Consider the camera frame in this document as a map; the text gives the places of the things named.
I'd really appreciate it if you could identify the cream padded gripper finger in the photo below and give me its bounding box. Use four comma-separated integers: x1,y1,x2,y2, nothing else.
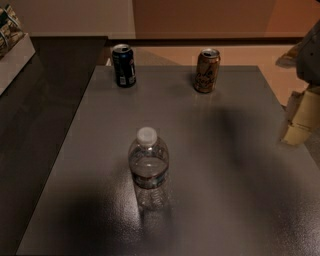
281,85,320,146

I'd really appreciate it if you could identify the orange soda can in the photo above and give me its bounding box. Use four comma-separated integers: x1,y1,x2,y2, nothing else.
194,48,221,93

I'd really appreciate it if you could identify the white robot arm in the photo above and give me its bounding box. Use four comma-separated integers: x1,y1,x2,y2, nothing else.
280,20,320,146

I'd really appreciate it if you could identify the clear plastic water bottle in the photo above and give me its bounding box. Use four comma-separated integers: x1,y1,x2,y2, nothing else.
128,127,169,211

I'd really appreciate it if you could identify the dark blue soda can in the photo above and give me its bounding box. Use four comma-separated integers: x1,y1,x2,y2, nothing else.
112,44,136,88

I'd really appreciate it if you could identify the white box with snacks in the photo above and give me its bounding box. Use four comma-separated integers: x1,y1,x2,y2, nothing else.
0,4,35,95

